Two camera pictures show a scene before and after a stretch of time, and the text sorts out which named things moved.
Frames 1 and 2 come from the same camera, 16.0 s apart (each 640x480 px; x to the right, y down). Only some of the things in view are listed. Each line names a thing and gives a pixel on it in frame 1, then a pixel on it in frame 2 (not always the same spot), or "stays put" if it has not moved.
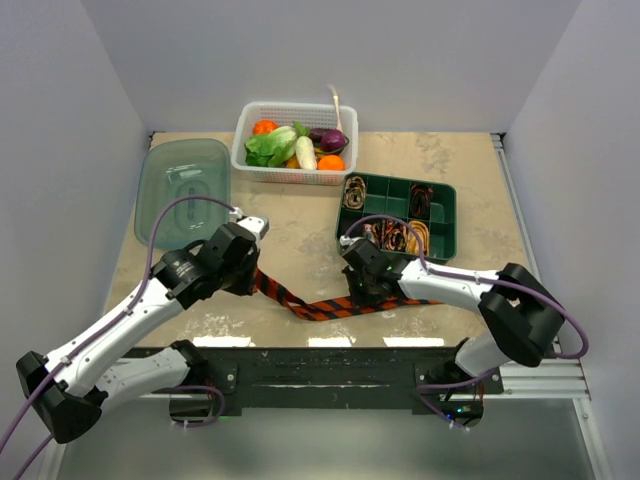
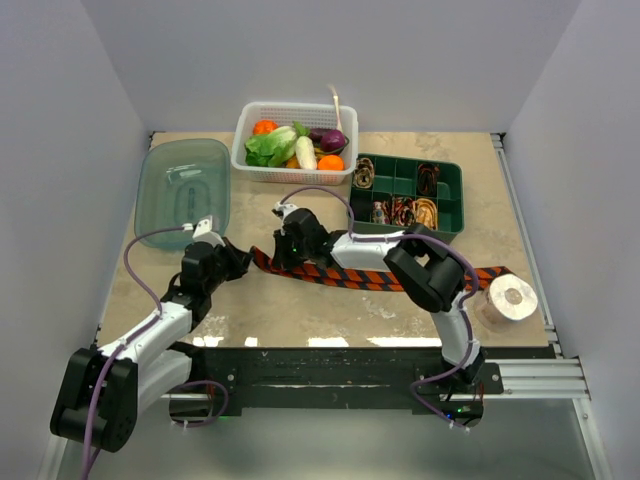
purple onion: [332, 140] stays put
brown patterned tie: [354, 192] to [364, 173]
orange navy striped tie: [327, 308] to [380, 279]
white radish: [305, 152] stays put
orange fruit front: [331, 163] stays put
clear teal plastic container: [174, 168] stays put
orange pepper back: [264, 127] stays put
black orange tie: [420, 201] to [427, 179]
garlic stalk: [336, 104] stays put
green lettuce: [272, 150] stays put
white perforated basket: [312, 116] stays put
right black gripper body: [360, 289] to [292, 253]
